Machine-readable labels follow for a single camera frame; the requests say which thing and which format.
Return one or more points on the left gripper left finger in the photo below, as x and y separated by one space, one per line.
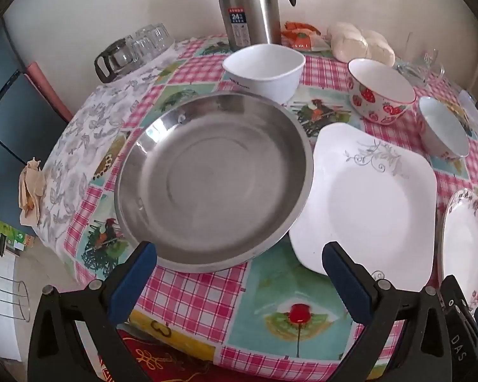
56 351

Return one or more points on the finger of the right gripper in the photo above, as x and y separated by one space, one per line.
462 328

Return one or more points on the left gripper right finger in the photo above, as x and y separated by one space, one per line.
422 352

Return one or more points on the round pink floral plate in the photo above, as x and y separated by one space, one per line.
459 243

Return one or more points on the light blue floral bowl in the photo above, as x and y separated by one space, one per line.
441 132

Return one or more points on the large stainless steel plate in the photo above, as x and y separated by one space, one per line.
215 181

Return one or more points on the strawberry pattern bowl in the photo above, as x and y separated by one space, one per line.
377 92

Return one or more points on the white square bowl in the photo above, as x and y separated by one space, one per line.
267 70

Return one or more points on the white square floral plate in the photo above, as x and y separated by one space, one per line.
377 200

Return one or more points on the pink checkered tablecloth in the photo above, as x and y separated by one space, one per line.
269 316

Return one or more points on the crumpled beige cloth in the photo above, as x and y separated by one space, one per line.
31 188

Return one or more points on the white power strip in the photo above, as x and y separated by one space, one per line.
469 106

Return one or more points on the clear glass mug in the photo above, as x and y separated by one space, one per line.
419 63

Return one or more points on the clear drinking glass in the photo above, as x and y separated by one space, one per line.
144 48
159 37

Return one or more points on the bag of white buns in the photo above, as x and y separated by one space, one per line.
347 43

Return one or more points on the orange snack packet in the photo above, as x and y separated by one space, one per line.
304 37

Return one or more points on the stainless steel thermos jug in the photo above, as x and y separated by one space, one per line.
251 22

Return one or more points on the wire rack stand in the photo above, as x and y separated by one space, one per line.
14 299

